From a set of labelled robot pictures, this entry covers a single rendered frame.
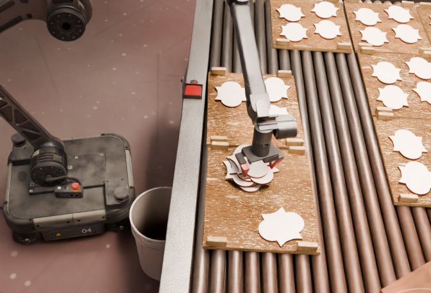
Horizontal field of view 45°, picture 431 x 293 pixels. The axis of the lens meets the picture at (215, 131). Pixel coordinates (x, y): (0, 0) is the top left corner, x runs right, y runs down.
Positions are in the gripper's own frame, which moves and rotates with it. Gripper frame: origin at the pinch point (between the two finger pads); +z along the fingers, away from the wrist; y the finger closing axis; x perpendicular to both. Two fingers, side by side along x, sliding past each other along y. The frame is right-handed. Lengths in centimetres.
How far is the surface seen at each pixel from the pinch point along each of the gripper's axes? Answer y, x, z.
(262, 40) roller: 40, 74, 6
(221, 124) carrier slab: 0.3, 29.1, 5.5
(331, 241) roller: 12.2, -28.0, 8.2
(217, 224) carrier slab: -18.3, -10.7, 6.1
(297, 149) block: 18.8, 6.2, 3.4
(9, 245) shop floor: -89, 75, 98
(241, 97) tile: 13.0, 39.2, 4.3
